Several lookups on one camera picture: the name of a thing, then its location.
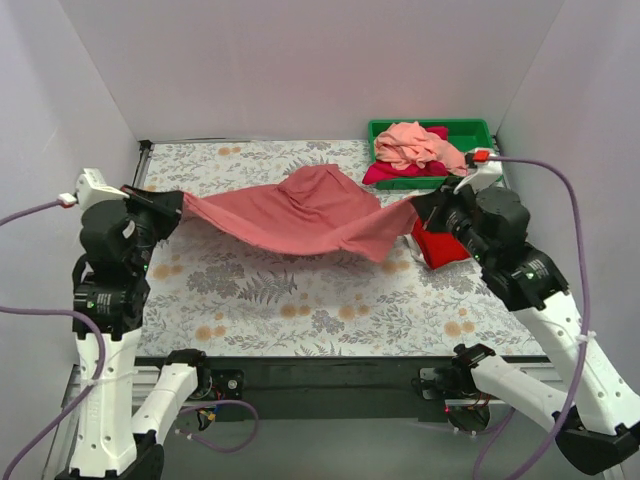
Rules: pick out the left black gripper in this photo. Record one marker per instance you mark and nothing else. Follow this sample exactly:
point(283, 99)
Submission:
point(151, 211)

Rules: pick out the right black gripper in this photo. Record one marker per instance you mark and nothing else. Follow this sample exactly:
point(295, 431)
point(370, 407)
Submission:
point(441, 210)

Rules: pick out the dusty pink t shirt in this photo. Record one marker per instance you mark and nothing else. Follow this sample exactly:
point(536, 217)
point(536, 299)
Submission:
point(315, 210)

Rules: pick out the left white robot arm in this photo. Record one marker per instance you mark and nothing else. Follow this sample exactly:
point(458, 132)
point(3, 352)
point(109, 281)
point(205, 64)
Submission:
point(105, 390)

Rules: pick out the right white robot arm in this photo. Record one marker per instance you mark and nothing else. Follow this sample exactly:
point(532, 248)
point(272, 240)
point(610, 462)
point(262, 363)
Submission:
point(560, 350)

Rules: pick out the folded red t shirt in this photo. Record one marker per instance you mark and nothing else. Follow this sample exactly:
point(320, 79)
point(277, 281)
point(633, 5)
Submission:
point(439, 249)

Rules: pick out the folded white t shirt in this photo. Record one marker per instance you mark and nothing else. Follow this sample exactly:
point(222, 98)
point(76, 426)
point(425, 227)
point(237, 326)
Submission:
point(414, 249)

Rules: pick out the magenta t shirt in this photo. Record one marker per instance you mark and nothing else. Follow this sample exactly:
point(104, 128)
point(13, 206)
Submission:
point(375, 172)

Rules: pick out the peach t shirt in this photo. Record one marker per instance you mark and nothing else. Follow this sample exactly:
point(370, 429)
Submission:
point(411, 150)

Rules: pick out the green plastic bin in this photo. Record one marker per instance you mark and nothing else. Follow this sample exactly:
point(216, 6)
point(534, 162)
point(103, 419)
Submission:
point(463, 133)

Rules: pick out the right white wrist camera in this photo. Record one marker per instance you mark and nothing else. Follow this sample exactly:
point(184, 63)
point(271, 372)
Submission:
point(483, 170)

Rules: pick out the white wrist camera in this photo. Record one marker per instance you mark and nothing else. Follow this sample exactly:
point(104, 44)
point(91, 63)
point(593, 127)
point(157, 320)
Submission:
point(90, 189)
point(483, 170)

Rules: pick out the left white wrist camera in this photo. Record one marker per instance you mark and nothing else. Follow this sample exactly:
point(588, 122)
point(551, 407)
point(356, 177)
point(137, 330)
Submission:
point(90, 189)

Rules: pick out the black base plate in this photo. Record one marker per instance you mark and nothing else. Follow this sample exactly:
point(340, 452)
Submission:
point(298, 388)

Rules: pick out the aluminium frame rail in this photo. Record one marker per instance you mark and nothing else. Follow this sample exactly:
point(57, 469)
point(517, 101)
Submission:
point(588, 414)

